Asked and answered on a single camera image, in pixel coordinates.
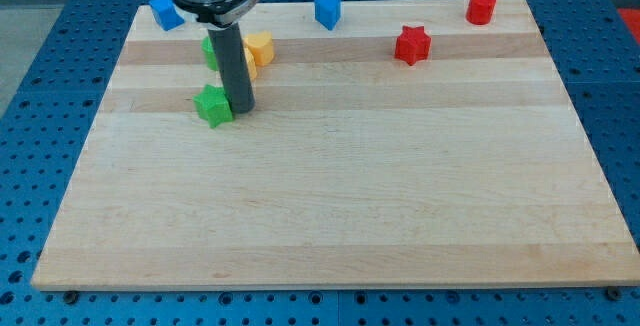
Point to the green star block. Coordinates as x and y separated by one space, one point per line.
212 106

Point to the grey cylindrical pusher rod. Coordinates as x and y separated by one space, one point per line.
232 64

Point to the light wooden board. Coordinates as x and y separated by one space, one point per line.
354 170

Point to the yellow heart block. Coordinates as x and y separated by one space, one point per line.
261 46

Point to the blue cube block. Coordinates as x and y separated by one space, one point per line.
165 14

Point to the red star block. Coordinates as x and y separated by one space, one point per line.
412 45

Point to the green round block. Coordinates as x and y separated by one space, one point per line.
209 54

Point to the blue triangular block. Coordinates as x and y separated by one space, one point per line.
327 12

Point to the red cylinder block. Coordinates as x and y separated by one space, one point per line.
480 12

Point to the yellow block behind rod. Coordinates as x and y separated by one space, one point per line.
251 65

